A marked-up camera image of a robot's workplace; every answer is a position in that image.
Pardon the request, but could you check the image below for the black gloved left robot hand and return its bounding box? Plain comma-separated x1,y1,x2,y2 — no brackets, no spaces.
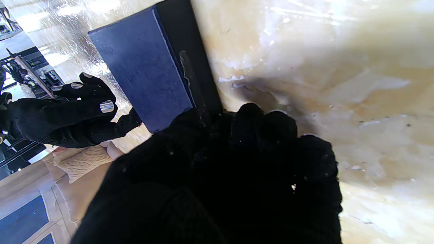
71,103,343,244

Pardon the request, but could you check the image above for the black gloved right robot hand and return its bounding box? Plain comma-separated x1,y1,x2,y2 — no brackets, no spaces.
0,72,143,148

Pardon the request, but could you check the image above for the black gift box lid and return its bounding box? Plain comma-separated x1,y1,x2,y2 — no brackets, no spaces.
87,0,224,134

